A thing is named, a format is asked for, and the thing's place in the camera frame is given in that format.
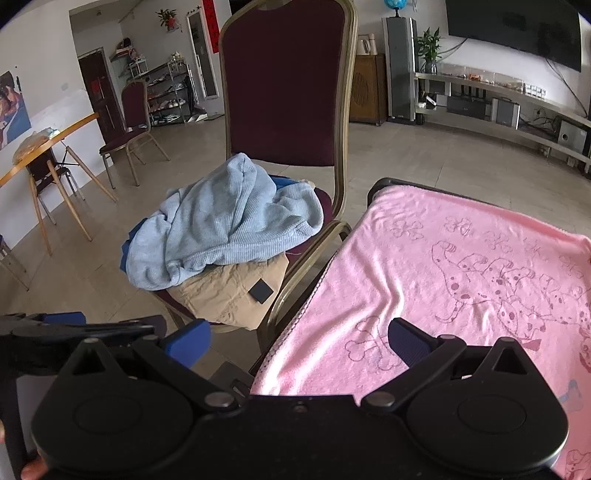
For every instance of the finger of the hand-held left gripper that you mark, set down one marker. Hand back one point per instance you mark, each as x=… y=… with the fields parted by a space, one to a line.
x=115 y=330
x=64 y=318

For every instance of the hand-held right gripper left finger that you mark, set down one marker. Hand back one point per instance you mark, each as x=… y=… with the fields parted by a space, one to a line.
x=189 y=341

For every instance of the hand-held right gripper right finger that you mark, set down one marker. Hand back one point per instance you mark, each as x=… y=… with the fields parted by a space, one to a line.
x=406 y=341

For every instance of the light blue and blue sweater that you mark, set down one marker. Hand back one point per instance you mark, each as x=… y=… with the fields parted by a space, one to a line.
x=217 y=221

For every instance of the person's left hand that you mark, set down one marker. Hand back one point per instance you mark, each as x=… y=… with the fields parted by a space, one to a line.
x=34 y=468

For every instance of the beige garment with black patch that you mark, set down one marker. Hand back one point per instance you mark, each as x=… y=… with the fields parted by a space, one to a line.
x=217 y=295

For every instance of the pink printed blanket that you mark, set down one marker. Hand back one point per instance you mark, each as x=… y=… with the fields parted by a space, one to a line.
x=415 y=258

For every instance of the dark chair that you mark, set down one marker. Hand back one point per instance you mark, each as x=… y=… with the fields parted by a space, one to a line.
x=44 y=168

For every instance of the plastic bag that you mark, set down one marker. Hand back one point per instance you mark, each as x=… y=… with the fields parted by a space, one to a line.
x=30 y=145

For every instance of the wooden table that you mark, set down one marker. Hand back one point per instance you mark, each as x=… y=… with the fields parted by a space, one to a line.
x=55 y=138

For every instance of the brown door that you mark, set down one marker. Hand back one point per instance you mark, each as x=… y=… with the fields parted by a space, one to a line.
x=99 y=97

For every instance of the maroon banquet chair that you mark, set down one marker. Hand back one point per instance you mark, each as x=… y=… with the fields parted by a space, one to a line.
x=281 y=83
x=134 y=104

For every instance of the metal shoe rack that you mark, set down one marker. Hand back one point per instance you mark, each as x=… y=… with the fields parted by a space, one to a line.
x=166 y=92

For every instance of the black router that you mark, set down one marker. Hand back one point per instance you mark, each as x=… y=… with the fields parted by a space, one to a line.
x=468 y=106

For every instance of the grey television stand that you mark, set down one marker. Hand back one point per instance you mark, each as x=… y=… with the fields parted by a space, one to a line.
x=531 y=131

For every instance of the small grey speaker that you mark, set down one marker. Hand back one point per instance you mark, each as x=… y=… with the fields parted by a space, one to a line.
x=505 y=113

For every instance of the wooden cabinet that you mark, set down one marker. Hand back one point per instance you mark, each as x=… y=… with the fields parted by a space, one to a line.
x=367 y=87

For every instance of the grey subwoofer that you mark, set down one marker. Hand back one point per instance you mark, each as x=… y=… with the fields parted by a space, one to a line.
x=571 y=136

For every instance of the grey tower speaker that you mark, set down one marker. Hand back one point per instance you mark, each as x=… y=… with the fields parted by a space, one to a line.
x=400 y=69

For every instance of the standing mirror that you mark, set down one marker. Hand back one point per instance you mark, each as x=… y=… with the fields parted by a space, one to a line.
x=202 y=55

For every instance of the white kettle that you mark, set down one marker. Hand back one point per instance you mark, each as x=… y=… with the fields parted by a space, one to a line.
x=364 y=46

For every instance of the green potted plant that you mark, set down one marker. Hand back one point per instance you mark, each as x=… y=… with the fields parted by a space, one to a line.
x=428 y=44

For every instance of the red banner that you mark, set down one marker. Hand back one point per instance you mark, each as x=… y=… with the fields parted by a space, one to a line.
x=209 y=23

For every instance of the black television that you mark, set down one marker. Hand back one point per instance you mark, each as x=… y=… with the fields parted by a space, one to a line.
x=512 y=23

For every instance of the blue globe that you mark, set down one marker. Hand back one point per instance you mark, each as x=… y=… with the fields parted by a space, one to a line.
x=396 y=5

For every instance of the wall poster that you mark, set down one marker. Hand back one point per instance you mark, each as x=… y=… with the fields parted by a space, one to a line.
x=14 y=110

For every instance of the hanging wall plant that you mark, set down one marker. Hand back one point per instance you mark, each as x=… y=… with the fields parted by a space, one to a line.
x=167 y=18

